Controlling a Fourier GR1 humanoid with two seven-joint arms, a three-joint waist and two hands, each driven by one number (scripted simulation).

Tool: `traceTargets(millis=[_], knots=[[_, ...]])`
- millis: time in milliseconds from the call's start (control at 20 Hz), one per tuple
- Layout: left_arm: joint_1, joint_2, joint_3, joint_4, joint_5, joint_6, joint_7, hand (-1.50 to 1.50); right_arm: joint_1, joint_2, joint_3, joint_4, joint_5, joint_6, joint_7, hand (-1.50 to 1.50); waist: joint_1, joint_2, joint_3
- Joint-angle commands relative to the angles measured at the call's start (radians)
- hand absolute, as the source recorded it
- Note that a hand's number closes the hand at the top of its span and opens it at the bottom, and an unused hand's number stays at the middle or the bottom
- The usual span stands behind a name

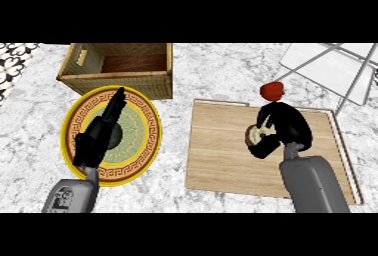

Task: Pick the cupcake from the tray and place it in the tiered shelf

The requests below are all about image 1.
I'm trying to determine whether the round patterned yellow plate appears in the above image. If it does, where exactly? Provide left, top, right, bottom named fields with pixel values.
left=59, top=85, right=164, bottom=188

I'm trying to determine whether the black and white patterned cloth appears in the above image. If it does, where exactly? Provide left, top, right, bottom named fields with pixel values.
left=0, top=42, right=43, bottom=103

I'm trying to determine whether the cupcake with red topping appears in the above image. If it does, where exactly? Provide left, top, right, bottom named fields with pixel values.
left=244, top=81, right=287, bottom=148

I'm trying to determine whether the wicker basket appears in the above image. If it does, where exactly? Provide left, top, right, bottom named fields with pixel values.
left=55, top=42, right=174, bottom=101

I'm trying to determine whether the white wire tiered shelf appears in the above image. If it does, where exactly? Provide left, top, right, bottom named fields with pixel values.
left=278, top=42, right=378, bottom=114

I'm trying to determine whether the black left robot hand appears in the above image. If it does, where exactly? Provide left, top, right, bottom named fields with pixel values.
left=71, top=86, right=129, bottom=169

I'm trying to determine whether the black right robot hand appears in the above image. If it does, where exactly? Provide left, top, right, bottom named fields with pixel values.
left=247, top=100, right=315, bottom=160

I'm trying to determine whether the wooden tray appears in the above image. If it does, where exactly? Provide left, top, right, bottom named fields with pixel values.
left=183, top=98, right=366, bottom=206

